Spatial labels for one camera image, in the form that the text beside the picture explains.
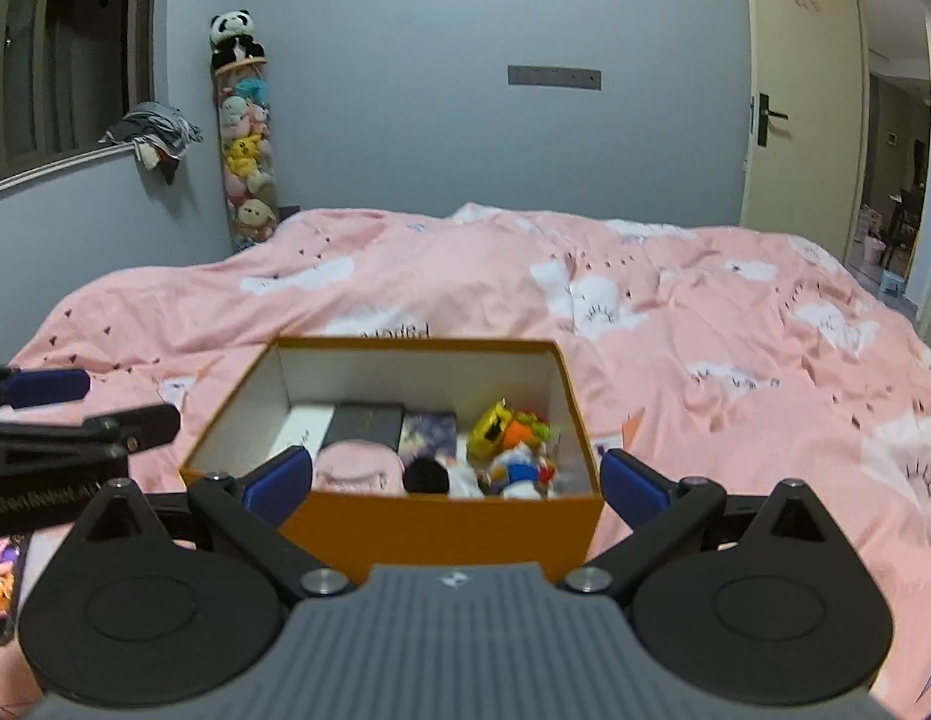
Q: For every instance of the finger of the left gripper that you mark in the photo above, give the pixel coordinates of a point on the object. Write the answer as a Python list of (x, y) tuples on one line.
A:
[(29, 389), (131, 431)]

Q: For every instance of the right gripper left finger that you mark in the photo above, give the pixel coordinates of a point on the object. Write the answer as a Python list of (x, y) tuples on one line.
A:
[(153, 599)]

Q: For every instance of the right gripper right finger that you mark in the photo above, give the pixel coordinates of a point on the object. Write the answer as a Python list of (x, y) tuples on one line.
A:
[(756, 600)]

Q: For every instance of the white glasses case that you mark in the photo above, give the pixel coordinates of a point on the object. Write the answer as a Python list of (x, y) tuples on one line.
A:
[(304, 425)]

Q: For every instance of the pink fabric pouch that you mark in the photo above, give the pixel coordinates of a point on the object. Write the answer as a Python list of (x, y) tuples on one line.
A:
[(358, 467)]

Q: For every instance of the black rectangular gift box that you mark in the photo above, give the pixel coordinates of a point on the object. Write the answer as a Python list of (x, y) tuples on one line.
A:
[(376, 423)]

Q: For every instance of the orange blue penguin plush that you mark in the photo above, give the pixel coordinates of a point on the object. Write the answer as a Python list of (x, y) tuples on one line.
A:
[(519, 473)]

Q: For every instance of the white black-eared plush toy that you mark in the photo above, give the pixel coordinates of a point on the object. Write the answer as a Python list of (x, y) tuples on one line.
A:
[(436, 477)]

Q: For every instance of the illustrated card box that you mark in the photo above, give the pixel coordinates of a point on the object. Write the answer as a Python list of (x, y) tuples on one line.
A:
[(432, 433)]

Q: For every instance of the yellow toy item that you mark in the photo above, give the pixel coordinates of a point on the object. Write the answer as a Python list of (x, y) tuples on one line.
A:
[(485, 437)]

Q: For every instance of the orange crochet ball keychain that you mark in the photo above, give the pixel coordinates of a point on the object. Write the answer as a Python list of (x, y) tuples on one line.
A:
[(522, 431)]

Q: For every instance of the cream bedroom door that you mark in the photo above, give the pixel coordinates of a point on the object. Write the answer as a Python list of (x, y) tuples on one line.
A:
[(809, 56)]

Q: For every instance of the smartphone with lit screen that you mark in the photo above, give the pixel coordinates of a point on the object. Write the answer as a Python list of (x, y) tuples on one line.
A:
[(13, 550)]

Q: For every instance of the pink cloud pattern duvet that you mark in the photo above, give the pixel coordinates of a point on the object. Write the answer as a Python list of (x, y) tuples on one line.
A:
[(717, 351)]

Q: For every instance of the orange cardboard storage box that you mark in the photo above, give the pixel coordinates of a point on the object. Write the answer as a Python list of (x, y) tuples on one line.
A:
[(355, 532)]

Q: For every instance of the clothes pile on ledge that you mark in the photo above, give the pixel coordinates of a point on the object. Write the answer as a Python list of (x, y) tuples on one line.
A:
[(159, 134)]

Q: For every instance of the hanging plush toy column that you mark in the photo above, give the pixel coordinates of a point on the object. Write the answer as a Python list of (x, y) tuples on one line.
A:
[(242, 101)]

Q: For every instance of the panda plush toy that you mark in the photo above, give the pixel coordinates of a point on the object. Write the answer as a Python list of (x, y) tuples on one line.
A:
[(231, 39)]

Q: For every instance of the window ledge rail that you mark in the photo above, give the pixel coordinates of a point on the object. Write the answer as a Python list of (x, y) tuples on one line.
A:
[(69, 163)]

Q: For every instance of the black door handle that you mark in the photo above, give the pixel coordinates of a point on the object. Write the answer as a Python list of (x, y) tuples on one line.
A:
[(765, 116)]

